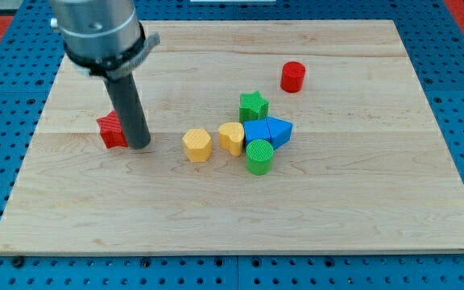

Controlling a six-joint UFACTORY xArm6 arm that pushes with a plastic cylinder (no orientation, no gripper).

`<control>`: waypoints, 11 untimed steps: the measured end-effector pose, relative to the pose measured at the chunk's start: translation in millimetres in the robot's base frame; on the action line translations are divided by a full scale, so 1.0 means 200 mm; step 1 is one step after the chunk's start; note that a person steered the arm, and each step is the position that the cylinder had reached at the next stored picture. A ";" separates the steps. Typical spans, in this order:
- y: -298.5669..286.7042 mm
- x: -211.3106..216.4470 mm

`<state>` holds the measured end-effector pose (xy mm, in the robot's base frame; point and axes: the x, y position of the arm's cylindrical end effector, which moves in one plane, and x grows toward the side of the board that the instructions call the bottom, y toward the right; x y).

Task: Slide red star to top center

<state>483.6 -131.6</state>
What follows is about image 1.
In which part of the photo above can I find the red star block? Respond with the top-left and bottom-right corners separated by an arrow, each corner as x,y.
97,110 -> 128,148

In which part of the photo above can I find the wooden board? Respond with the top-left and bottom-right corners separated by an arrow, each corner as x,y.
0,20 -> 464,256

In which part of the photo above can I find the green star block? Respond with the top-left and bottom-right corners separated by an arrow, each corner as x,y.
239,91 -> 269,122

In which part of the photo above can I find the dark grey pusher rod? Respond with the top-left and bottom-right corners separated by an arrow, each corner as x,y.
104,74 -> 151,149

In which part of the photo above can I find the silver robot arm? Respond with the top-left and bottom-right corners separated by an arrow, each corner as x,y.
50,0 -> 160,80

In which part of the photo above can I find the blue triangle block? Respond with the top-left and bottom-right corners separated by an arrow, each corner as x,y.
267,117 -> 292,150

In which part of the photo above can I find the yellow hexagon block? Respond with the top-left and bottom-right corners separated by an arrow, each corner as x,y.
182,128 -> 213,163

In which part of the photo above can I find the red cylinder block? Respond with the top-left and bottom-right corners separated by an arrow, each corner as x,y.
280,61 -> 306,93

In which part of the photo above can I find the yellow heart block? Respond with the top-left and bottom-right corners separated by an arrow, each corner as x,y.
218,122 -> 245,156

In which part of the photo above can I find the green cylinder block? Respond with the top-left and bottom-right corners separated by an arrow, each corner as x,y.
246,139 -> 275,176

